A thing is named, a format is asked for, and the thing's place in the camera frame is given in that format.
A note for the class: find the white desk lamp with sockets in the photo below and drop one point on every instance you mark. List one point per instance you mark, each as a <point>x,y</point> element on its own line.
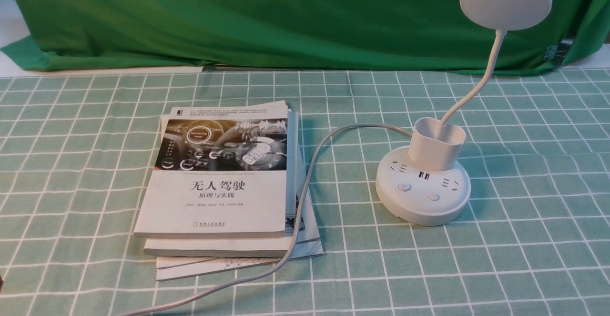
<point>423,182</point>

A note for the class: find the top book white cover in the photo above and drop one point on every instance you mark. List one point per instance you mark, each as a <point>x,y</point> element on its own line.
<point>219,197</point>

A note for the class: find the bottom thin white booklet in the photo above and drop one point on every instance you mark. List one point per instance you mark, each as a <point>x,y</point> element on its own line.
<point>175,268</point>

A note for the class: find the green backdrop cloth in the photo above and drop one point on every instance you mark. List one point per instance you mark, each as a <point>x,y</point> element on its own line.
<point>411,35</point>

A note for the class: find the green checkered tablecloth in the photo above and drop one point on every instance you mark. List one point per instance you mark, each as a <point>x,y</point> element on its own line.
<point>76,152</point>

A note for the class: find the black metal binder clip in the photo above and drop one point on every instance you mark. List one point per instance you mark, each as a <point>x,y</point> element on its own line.
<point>556,54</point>

